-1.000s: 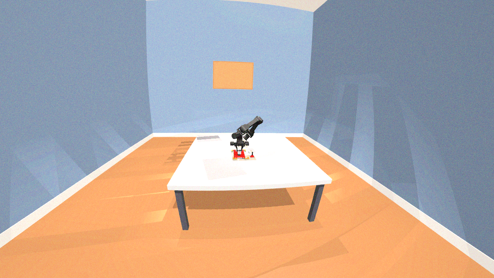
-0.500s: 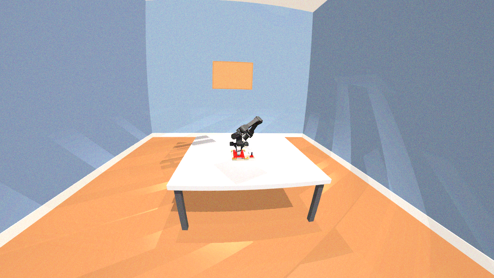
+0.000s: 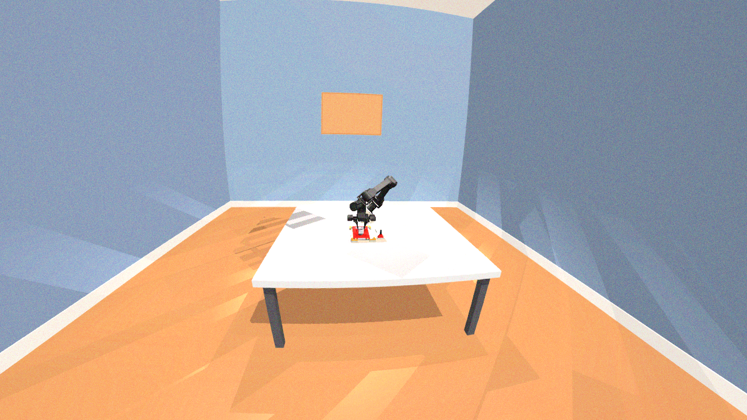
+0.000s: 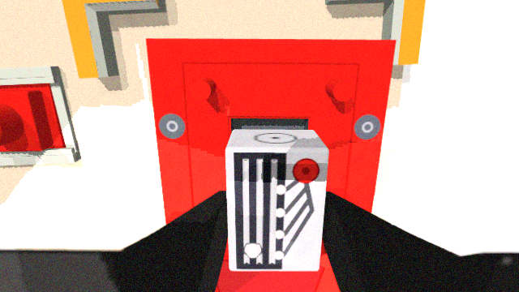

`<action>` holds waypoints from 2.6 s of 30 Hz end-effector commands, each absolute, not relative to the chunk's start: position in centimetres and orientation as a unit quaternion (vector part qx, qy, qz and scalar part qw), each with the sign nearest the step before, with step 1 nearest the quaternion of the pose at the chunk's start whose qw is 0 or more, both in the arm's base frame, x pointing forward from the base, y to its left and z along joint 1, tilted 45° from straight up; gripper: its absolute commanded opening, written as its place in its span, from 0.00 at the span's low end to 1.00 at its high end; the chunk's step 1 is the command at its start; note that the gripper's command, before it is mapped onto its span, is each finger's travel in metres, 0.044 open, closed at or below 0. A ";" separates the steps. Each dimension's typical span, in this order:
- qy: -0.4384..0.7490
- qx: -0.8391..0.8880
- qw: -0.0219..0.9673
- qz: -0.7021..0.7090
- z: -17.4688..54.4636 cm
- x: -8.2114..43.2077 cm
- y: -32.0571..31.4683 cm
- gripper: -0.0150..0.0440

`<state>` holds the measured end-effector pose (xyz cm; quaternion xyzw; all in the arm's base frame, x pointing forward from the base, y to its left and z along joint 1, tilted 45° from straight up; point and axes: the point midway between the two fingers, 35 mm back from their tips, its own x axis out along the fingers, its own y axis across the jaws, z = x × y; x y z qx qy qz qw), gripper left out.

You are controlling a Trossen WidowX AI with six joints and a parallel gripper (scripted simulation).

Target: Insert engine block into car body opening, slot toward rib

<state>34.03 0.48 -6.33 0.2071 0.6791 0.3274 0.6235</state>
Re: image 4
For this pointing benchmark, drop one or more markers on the white notched block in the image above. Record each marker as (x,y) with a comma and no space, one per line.
(275,189)

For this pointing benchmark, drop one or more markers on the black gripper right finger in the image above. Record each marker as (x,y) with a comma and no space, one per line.
(369,254)

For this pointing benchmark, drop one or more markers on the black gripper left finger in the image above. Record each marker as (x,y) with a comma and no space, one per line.
(185,255)

